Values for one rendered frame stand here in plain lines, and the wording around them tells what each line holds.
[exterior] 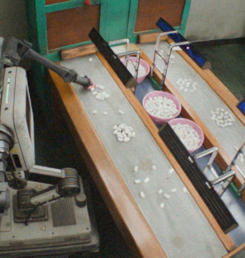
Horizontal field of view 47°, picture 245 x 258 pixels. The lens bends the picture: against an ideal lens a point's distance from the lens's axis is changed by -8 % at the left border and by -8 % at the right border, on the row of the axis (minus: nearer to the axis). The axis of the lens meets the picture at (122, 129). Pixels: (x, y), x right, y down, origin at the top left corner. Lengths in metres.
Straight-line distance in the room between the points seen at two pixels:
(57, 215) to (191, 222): 0.81
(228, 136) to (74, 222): 1.15
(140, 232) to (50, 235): 0.58
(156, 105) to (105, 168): 0.66
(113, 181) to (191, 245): 0.55
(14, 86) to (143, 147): 0.97
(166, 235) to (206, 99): 1.11
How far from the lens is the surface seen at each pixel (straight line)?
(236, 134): 2.12
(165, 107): 2.10
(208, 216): 1.67
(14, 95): 1.12
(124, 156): 1.79
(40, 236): 1.85
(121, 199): 1.61
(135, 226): 1.55
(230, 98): 2.34
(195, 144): 1.96
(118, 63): 1.82
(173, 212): 1.65
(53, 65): 1.94
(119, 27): 2.49
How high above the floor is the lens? 2.19
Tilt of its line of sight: 49 degrees down
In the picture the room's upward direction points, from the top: 7 degrees clockwise
